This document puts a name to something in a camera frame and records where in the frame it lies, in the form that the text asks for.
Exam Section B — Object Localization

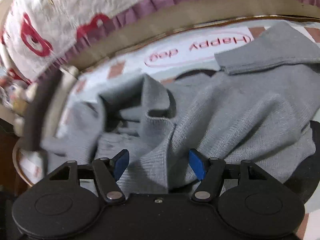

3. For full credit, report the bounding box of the grey knit cat sweater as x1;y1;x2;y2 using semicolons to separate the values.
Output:
41;22;319;194

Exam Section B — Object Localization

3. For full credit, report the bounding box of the folded dark brown garment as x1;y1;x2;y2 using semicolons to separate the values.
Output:
23;68;62;153

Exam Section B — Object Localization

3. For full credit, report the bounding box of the folded cream garment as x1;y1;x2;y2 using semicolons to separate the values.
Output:
41;66;80;139

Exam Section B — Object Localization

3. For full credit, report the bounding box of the checkered plush blanket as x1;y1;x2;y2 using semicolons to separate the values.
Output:
15;19;320;240

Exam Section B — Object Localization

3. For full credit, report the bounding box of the grey bunny plush toy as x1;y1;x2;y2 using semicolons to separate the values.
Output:
1;68;38;137

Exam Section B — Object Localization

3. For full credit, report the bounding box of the white quilt with red bears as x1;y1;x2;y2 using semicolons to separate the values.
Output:
0;0;320;83

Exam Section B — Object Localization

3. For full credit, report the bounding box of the beige mattress edge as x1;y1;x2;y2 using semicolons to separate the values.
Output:
66;0;319;70

